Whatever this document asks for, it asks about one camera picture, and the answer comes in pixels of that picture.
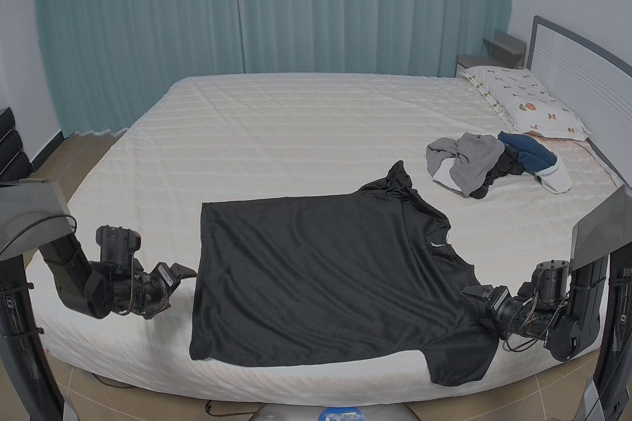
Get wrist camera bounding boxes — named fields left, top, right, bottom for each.
left=152, top=262, right=182, bottom=295
left=486, top=286, right=512, bottom=318

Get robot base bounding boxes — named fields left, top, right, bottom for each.
left=249, top=402, right=416, bottom=421

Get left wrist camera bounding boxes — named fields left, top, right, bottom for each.
left=152, top=262, right=182, bottom=295

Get pile of clothes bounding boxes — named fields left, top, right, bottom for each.
left=426, top=130, right=573, bottom=200

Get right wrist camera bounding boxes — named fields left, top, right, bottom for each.
left=486, top=286, right=512, bottom=318

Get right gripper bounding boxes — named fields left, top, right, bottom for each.
left=461, top=284, right=533, bottom=337

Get black cable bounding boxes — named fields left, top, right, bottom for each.
left=204, top=401, right=270, bottom=416

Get white printed pillow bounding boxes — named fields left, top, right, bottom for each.
left=459, top=65, right=592, bottom=142

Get black chest of drawers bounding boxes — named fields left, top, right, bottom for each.
left=0, top=108, right=36, bottom=187

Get black T-shirt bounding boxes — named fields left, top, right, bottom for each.
left=189, top=160, right=500, bottom=385

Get bed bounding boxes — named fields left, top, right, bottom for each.
left=22, top=15, right=632, bottom=402

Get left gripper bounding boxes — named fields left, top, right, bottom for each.
left=141, top=263, right=199, bottom=315

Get grey bedside table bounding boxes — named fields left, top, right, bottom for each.
left=457, top=29, right=526, bottom=70

